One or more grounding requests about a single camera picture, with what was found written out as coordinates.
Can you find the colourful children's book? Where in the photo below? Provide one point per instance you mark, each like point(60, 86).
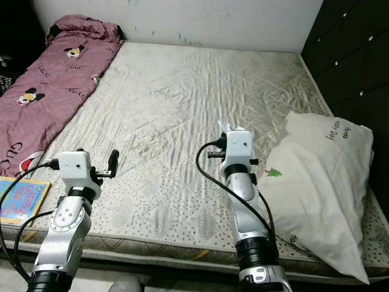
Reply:
point(24, 204)

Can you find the white pillow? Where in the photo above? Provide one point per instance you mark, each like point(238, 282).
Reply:
point(322, 182)

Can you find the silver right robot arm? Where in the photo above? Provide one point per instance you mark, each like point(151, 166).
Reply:
point(249, 225)

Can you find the white quilted mattress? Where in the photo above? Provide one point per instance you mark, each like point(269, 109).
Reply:
point(188, 103)

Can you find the pink cartoon print blanket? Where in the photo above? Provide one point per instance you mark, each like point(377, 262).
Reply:
point(48, 103)

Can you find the silver left robot leg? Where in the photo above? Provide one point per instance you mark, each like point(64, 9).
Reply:
point(124, 284)

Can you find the black tufted headboard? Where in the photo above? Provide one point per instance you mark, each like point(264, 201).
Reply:
point(352, 55)

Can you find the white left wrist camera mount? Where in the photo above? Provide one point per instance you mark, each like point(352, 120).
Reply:
point(74, 167)

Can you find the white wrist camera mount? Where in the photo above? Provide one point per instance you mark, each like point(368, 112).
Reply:
point(74, 167)
point(240, 146)

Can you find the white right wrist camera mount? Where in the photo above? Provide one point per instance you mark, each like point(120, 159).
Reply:
point(240, 146)

